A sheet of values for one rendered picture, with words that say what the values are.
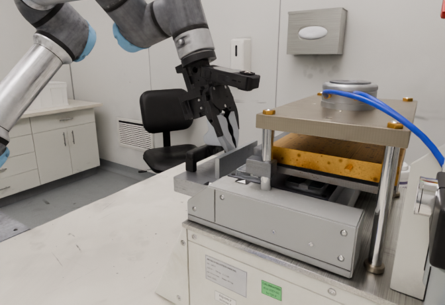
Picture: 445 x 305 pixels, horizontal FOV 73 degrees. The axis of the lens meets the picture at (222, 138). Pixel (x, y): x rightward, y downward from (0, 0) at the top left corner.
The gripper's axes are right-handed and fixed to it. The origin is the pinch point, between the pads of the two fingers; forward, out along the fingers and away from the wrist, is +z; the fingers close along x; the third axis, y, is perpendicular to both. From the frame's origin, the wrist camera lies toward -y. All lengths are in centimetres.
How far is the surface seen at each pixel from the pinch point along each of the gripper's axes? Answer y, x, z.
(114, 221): 42.2, 4.1, 11.6
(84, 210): 54, 5, 7
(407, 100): -29.8, -11.7, -0.7
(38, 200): 253, -61, 15
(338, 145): -21.1, 4.7, 1.8
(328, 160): -21.0, 10.2, 2.6
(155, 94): 133, -114, -38
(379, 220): -25.9, 13.3, 9.9
